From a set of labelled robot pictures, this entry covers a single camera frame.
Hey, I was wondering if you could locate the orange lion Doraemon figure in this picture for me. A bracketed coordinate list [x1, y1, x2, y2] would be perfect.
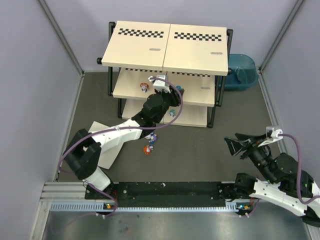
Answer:
[139, 82, 149, 93]

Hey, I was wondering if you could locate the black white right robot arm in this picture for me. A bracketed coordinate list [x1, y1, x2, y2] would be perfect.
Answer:
[224, 129, 320, 228]

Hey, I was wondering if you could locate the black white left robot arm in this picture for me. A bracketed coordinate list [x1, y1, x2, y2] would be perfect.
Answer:
[62, 87, 185, 191]

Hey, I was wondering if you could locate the three-tier beige black shelf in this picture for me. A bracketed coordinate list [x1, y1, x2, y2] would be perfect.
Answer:
[96, 20, 233, 128]

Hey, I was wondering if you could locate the teal-hooded Doraemon figure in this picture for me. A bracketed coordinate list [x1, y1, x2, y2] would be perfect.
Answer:
[169, 109, 177, 118]

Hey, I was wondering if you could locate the purple white Doraemon figure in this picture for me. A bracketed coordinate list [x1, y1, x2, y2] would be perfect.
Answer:
[145, 132, 157, 144]

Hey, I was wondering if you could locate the orange crab Doraemon figure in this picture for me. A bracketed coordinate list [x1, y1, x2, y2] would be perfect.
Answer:
[143, 145, 154, 155]

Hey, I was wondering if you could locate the teal plastic basin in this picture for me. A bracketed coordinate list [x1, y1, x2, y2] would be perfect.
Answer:
[224, 54, 259, 91]

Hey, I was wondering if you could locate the white square plate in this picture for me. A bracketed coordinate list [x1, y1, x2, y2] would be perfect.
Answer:
[89, 121, 123, 170]

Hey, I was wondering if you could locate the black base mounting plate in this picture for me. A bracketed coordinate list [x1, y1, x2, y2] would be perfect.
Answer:
[84, 181, 264, 208]

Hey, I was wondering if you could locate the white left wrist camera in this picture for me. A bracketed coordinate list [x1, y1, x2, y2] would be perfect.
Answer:
[148, 74, 171, 93]

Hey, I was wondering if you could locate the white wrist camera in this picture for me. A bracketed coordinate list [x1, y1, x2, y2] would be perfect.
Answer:
[148, 74, 171, 93]
[258, 125, 283, 147]

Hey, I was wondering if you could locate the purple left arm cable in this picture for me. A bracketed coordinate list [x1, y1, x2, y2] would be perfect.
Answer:
[57, 77, 185, 218]

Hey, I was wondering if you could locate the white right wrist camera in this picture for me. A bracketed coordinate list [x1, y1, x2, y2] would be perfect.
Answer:
[258, 125, 283, 147]

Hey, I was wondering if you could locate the light blue cable duct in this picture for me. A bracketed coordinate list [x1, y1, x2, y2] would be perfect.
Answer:
[50, 201, 249, 213]

